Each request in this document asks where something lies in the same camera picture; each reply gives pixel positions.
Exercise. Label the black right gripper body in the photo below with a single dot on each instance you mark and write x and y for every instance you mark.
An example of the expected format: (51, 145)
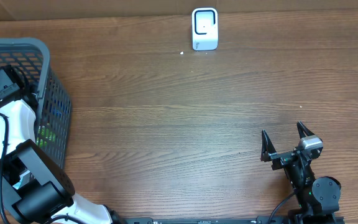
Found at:
(281, 159)

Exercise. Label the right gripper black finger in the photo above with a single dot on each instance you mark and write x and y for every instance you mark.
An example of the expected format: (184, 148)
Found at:
(267, 146)
(303, 131)

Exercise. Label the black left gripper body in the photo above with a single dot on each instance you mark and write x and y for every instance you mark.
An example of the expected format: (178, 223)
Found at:
(28, 88)

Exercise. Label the green snack bag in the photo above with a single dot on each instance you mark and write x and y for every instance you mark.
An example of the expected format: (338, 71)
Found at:
(45, 136)

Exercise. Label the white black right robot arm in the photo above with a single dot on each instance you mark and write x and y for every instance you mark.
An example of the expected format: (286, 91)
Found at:
(313, 200)

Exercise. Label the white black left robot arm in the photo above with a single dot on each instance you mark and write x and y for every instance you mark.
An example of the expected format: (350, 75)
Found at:
(33, 188)

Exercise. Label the white barcode scanner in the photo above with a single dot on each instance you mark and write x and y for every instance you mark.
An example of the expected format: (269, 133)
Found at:
(204, 29)

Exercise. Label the grey plastic basket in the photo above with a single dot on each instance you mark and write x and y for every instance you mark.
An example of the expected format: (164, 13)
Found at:
(33, 58)

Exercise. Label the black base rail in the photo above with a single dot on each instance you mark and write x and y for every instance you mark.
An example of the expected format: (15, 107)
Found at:
(256, 220)

